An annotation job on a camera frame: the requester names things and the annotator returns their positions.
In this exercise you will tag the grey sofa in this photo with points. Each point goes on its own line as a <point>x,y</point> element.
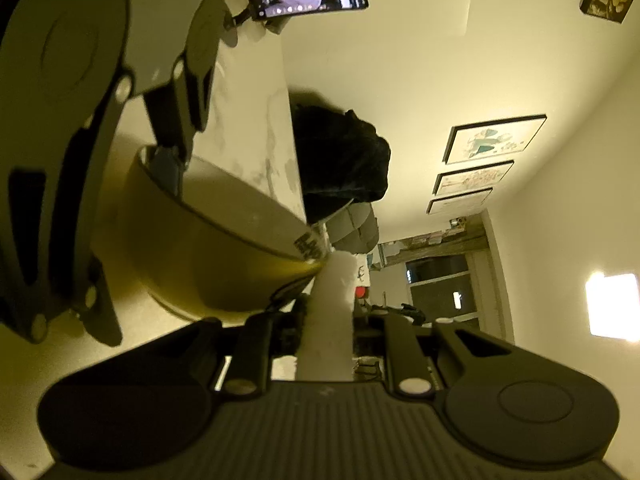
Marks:
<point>355,230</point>

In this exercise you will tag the framed green tree picture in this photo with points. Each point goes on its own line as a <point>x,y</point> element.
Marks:
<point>495,139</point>

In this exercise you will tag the white sponge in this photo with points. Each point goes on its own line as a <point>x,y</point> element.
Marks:
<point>325,320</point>

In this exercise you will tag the ceiling light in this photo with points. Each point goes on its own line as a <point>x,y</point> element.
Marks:
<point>612,307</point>

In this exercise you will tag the yellow white ceramic bowl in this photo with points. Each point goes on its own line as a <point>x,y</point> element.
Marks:
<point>200,260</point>

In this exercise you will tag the black fluffy coat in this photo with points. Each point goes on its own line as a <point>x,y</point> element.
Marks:
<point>340,160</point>

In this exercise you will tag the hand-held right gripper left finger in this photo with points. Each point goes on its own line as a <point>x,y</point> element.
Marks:
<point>252,355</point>

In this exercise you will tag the patterned curtain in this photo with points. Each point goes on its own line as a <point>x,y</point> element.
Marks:
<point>450,242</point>

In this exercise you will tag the black phone stand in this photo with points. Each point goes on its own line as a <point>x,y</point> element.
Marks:
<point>230,27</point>

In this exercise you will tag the large window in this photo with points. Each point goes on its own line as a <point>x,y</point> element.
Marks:
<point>435,285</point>

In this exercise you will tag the framed pale picture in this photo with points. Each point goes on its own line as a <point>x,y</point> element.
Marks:
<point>460,201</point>

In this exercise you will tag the black white jacket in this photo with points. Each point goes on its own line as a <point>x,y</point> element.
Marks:
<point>407,311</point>

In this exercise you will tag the red cushion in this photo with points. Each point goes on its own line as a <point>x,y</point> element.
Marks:
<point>360,292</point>

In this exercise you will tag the white deer print pillow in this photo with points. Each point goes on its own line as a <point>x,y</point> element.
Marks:
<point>362,272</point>

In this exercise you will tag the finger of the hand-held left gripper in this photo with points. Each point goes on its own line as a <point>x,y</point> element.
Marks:
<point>60,220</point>
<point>167,172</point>

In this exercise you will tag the framed pink tree picture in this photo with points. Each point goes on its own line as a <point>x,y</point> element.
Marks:
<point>472,178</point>

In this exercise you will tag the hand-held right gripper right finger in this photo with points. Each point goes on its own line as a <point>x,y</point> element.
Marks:
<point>402,355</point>

